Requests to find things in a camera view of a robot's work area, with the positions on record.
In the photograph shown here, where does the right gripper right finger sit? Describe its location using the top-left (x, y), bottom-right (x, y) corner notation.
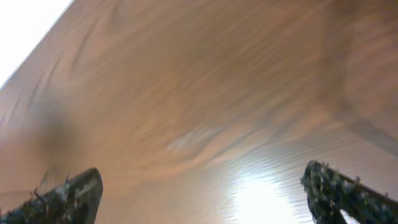
top-left (300, 160), bottom-right (397, 224)

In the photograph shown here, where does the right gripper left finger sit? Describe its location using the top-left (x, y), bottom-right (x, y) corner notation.
top-left (1, 167), bottom-right (103, 224)

